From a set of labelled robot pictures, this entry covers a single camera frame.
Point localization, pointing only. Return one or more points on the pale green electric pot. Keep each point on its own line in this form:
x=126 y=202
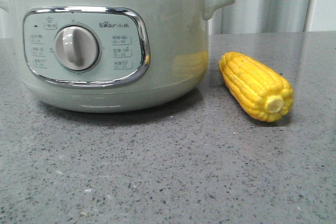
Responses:
x=150 y=51

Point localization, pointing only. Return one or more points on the beige timer knob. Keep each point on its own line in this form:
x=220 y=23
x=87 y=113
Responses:
x=76 y=48

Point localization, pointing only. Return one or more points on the yellow corn cob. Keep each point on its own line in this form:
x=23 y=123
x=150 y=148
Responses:
x=262 y=93

